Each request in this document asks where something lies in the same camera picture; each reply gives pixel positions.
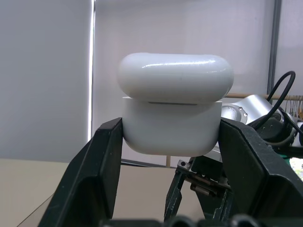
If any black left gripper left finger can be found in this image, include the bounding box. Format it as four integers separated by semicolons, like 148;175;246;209
45;117;124;227

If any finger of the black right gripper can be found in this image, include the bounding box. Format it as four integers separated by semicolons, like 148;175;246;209
196;188;235;222
163;169;190;222

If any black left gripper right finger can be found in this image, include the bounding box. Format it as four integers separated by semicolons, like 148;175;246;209
217;118;303;227

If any white earbuds charging case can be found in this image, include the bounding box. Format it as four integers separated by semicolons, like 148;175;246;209
116;52;235;157

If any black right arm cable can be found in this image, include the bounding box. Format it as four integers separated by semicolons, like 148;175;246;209
246;70;296;130

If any grey vertical window post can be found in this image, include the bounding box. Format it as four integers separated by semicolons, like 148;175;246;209
267;0;282;96

